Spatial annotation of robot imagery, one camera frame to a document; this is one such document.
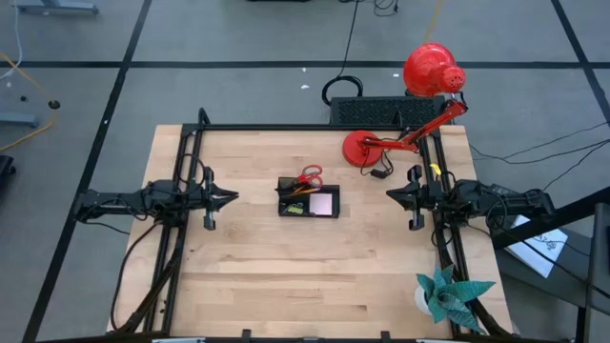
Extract white paper sheet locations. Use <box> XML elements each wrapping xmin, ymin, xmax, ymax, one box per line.
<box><xmin>504</xmin><ymin>203</ymin><xmax>570</xmax><ymax>279</ymax></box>

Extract black hanging cable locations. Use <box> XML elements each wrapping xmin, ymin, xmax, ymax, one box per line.
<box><xmin>321</xmin><ymin>0</ymin><xmax>366</xmax><ymax>107</ymax></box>

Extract black left base cable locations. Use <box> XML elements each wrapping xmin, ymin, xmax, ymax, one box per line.
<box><xmin>110</xmin><ymin>221</ymin><xmax>161</xmax><ymax>333</ymax></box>

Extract pink sticky note pad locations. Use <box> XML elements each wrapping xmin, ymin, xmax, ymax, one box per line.
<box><xmin>309</xmin><ymin>192</ymin><xmax>335</xmax><ymax>216</ymax></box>

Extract black lamp cable with adapter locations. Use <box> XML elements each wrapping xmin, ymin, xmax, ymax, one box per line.
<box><xmin>359</xmin><ymin>150</ymin><xmax>397</xmax><ymax>181</ymax></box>

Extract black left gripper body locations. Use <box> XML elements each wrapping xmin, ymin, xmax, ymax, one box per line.
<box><xmin>185</xmin><ymin>166</ymin><xmax>217</xmax><ymax>232</ymax></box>

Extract yellow hanging cord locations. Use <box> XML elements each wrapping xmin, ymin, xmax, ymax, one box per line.
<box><xmin>422</xmin><ymin>0</ymin><xmax>445</xmax><ymax>45</ymax></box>

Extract teal paper plant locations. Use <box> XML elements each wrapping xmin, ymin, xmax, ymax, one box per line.
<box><xmin>413</xmin><ymin>264</ymin><xmax>498</xmax><ymax>335</ymax></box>

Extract black perforated box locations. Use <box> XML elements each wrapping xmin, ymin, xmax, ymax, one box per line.
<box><xmin>329</xmin><ymin>95</ymin><xmax>448</xmax><ymax>127</ymax></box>

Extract yellow floor cable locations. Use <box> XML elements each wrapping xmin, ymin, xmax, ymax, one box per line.
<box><xmin>0</xmin><ymin>50</ymin><xmax>61</xmax><ymax>154</ymax></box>

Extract black metal table frame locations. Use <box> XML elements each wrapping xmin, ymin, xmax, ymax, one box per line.
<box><xmin>108</xmin><ymin>107</ymin><xmax>515</xmax><ymax>343</ymax></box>

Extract white floor cable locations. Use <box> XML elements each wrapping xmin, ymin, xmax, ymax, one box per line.
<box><xmin>0</xmin><ymin>0</ymin><xmax>24</xmax><ymax>81</ymax></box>

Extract black beam stand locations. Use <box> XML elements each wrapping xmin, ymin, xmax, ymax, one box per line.
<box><xmin>490</xmin><ymin>185</ymin><xmax>610</xmax><ymax>343</ymax></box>

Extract black floor cable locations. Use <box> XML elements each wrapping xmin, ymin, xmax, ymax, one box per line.
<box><xmin>469</xmin><ymin>121</ymin><xmax>610</xmax><ymax>175</ymax></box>

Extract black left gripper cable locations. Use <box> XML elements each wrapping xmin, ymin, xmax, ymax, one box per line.
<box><xmin>176</xmin><ymin>152</ymin><xmax>207</xmax><ymax>186</ymax></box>

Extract black mesh desk organizer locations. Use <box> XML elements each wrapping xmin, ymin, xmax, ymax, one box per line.
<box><xmin>274</xmin><ymin>175</ymin><xmax>341</xmax><ymax>219</ymax></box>

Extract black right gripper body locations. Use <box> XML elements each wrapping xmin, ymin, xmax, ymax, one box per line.
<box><xmin>408</xmin><ymin>164</ymin><xmax>452</xmax><ymax>232</ymax></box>

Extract red-handled scissors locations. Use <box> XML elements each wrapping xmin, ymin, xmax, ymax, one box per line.
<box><xmin>295</xmin><ymin>164</ymin><xmax>324</xmax><ymax>188</ymax></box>

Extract grey table foot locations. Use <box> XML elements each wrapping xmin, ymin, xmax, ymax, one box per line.
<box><xmin>12</xmin><ymin>0</ymin><xmax>100</xmax><ymax>15</ymax></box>
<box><xmin>0</xmin><ymin>111</ymin><xmax>40</xmax><ymax>129</ymax></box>

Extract red desk lamp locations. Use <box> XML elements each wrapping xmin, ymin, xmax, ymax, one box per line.
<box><xmin>341</xmin><ymin>42</ymin><xmax>469</xmax><ymax>169</ymax></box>

